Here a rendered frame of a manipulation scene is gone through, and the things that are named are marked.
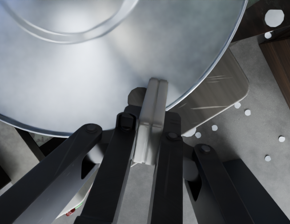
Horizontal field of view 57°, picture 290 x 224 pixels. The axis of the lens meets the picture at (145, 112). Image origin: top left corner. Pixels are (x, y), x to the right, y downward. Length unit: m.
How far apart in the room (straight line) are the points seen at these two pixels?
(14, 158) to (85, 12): 0.28
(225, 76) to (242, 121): 0.84
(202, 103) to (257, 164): 0.92
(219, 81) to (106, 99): 0.10
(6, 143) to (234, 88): 0.33
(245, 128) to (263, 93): 0.14
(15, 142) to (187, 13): 0.31
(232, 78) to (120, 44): 0.10
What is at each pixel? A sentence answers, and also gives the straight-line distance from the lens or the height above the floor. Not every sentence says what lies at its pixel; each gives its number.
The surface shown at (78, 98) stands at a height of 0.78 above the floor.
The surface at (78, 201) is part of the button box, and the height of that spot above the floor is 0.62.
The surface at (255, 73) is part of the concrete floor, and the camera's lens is 1.06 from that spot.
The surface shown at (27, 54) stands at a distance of 0.25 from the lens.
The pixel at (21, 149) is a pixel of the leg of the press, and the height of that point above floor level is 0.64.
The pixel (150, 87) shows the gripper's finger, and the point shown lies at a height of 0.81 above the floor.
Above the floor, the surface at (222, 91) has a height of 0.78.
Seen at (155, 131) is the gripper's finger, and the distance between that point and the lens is 0.15.
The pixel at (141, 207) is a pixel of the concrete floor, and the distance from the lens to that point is 1.17.
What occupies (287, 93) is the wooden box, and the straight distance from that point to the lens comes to 1.05.
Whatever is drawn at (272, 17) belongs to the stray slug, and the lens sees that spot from 0.39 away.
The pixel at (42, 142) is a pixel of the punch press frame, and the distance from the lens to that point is 0.42.
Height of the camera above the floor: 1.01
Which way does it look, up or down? 79 degrees down
